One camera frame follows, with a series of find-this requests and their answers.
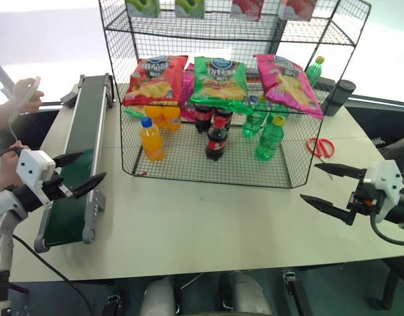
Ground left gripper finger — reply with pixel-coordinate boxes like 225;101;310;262
53;151;85;167
71;171;108;199

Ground black table clamp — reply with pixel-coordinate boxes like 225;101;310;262
281;269;314;316

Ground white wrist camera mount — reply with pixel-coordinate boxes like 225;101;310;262
16;148;57;205
362;159;404;225

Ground green chips bag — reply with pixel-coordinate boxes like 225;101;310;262
188;56;250;115

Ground black wire rack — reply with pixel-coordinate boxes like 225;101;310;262
98;0;372;190

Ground pink chips bag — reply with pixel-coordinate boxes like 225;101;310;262
254;53;326;120

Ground person's right hand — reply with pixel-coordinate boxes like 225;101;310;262
0;140;25;196

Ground cola bottle red cap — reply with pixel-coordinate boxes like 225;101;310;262
205;116;229;163

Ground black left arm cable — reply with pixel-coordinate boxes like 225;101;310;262
10;232;94;316

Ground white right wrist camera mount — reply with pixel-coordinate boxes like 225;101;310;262
362;159;404;225

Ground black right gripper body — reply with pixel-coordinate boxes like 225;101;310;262
345;179;387;215

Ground green apple juice carton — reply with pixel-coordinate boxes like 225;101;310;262
125;0;161;18
174;0;206;19

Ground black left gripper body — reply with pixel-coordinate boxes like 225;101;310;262
40;173;74;201

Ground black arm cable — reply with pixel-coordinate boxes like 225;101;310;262
10;232;94;316
369;212;404;247

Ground green soda bottle yellow cap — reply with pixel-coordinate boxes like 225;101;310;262
254;115;286;162

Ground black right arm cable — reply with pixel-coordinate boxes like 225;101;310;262
369;212;404;247

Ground green conveyor belt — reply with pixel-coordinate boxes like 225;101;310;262
34;73;116;254

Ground orange soda bottle blue cap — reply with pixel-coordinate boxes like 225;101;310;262
138;117;165;163

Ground green snack bag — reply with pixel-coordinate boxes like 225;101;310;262
123;106;146;120

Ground strawberry juice carton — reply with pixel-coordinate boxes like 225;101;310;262
229;0;266;22
277;0;318;22

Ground person's left hand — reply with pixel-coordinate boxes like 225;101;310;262
11;77;45;115

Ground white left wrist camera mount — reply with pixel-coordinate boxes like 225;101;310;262
16;148;57;205

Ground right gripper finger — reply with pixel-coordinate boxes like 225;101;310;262
299;194;358;226
314;162;368;180

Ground red chips bag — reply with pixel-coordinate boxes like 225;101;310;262
123;54;189;107

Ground green cactus shaped bottle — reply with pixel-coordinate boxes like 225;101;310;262
304;56;326;90

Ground grey robot leg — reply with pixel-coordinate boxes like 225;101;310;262
220;271;275;316
140;276;177;316

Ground red scissors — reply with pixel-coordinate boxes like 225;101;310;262
306;137;336;165

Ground white handheld controller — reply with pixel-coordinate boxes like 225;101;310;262
7;76;42;124

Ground black cylinder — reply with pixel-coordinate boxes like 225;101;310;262
320;79;357;117

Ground magenta snack bag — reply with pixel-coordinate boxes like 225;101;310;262
179;70;196;123

